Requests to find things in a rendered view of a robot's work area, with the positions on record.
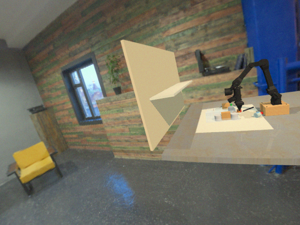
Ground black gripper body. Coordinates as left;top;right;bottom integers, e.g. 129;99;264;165
234;94;244;106

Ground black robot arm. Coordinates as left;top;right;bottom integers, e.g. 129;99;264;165
225;59;282;105

